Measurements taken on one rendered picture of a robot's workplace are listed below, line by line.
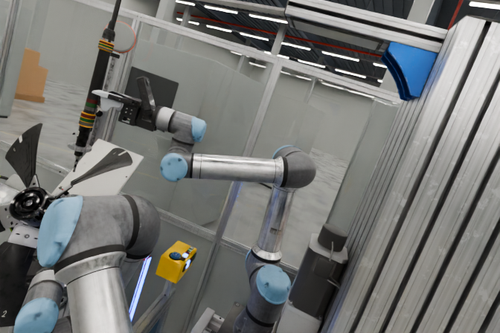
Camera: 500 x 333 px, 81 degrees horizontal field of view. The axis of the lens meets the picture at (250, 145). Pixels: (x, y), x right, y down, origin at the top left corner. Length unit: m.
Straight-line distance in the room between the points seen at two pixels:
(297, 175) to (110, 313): 0.57
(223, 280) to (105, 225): 1.32
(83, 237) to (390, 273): 0.54
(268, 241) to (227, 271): 0.76
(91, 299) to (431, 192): 0.59
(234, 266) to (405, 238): 1.31
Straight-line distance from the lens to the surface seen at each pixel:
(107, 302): 0.59
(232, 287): 1.86
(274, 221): 1.07
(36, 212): 1.21
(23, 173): 1.42
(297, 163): 0.89
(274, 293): 1.03
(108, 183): 1.49
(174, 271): 1.33
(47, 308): 0.86
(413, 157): 0.58
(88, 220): 0.60
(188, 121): 0.95
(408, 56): 0.67
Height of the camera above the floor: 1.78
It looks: 8 degrees down
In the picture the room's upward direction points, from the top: 19 degrees clockwise
